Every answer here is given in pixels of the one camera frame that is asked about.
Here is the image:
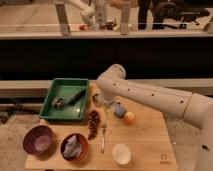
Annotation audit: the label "orange fruit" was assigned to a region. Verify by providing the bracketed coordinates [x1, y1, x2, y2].
[123, 112, 135, 125]

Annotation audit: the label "dark grape bunch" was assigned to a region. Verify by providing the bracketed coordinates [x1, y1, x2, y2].
[88, 110, 100, 140]

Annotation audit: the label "silver fork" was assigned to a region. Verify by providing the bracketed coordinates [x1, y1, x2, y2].
[101, 124, 107, 154]

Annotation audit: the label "white background bottle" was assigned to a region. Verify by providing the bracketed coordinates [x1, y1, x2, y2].
[95, 0, 107, 29]

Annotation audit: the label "wooden post right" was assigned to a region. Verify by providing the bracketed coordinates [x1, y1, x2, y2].
[120, 1, 130, 35]

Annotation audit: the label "wooden post left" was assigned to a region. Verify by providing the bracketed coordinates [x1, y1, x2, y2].
[55, 3, 70, 36]

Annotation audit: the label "blue-grey cloth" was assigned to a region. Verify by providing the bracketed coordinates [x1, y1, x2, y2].
[63, 136, 82, 158]

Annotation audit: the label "wooden post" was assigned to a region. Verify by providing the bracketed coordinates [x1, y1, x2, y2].
[55, 3, 70, 36]
[120, 1, 130, 35]

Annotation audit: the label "person legs in background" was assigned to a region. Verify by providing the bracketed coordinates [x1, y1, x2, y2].
[137, 0, 166, 30]

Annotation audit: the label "green plastic tray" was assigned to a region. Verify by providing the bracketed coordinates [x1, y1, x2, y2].
[39, 78, 89, 122]

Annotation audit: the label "small metal cup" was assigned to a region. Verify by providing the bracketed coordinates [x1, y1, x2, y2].
[92, 93, 99, 106]

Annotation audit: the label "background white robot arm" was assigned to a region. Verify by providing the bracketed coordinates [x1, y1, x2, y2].
[69, 0, 94, 27]

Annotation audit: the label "black brush in tray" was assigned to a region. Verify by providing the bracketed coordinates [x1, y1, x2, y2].
[51, 89, 86, 109]

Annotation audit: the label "purple bowl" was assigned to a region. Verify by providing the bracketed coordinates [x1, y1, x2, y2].
[23, 125, 54, 155]

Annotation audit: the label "red-brown bowl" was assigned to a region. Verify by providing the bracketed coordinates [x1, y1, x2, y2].
[60, 133, 88, 162]

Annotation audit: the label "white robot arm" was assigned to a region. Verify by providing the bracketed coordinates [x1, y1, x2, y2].
[96, 64, 213, 171]

